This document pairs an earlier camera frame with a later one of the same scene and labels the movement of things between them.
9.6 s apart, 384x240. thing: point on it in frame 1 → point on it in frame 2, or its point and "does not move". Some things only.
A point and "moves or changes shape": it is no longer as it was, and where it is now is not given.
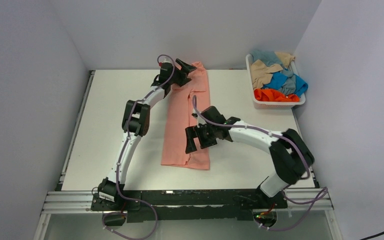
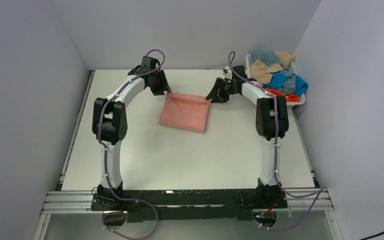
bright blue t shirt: x=278 y=78 does not move
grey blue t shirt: x=270 y=58 does not move
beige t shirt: x=261 y=74 does not move
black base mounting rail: x=147 y=205 does not move
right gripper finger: x=191 y=132 → x=223 y=96
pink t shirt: x=178 y=118 moves or changes shape
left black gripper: x=184 y=71 → x=164 y=86
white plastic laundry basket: x=273 y=105 does not move
